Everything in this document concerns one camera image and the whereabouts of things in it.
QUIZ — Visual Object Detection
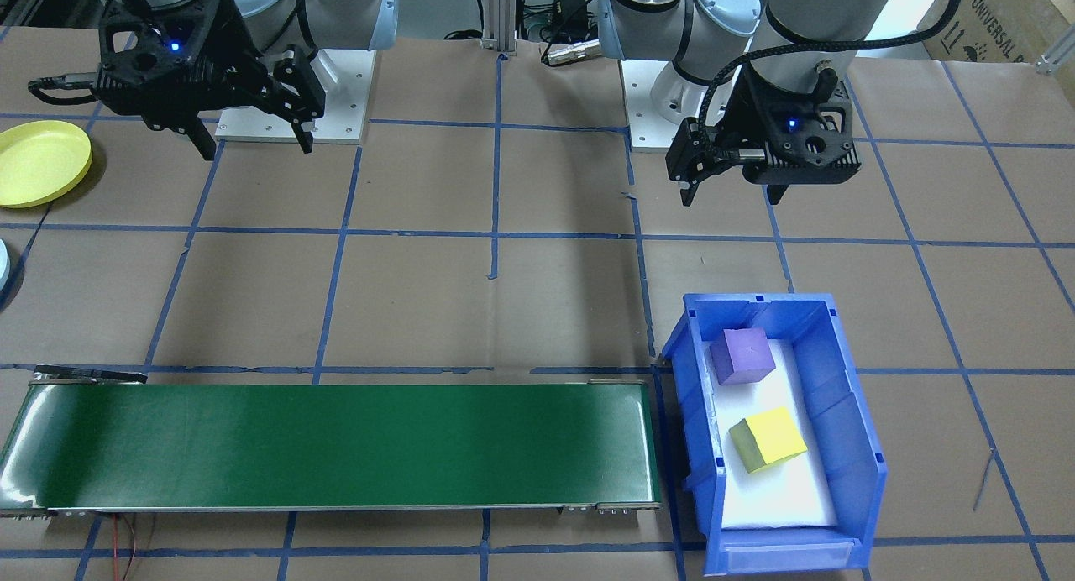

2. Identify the purple foam block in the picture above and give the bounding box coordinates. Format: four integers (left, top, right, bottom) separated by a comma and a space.
710, 327, 777, 387

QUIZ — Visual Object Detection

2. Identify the yellow foam block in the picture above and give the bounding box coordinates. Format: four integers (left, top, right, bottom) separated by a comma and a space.
727, 406, 809, 474

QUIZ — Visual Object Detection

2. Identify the yellow plate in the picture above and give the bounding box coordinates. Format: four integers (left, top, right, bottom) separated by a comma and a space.
0, 119, 93, 210

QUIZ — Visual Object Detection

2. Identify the silver cylindrical connector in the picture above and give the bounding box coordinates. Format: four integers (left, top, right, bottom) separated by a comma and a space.
543, 42, 602, 66

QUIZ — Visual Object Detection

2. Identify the black power adapter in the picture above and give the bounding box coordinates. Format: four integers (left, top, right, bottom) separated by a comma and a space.
553, 0, 590, 38

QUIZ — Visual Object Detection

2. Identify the blue plastic storage bin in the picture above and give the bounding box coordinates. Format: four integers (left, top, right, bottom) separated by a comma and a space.
661, 291, 889, 578

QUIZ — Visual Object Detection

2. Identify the brown cardboard box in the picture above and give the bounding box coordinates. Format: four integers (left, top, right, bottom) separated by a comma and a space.
915, 0, 1075, 65

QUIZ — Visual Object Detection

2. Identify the green conveyor belt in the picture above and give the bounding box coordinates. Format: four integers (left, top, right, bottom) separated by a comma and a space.
0, 364, 663, 519

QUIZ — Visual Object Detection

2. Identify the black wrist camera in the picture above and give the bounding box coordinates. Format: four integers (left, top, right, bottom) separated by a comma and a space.
91, 65, 218, 134
743, 143, 863, 187

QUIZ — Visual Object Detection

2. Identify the white square base plate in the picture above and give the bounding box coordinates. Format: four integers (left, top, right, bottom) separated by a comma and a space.
216, 48, 376, 144
620, 60, 740, 152

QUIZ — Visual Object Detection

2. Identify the black braided cable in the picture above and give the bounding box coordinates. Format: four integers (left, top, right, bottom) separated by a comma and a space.
704, 0, 965, 145

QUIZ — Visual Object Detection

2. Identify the aluminium profile post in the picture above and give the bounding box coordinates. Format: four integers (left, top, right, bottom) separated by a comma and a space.
481, 0, 519, 55

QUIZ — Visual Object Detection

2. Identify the thin red wire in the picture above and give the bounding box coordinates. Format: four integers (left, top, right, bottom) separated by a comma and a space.
107, 514, 144, 581

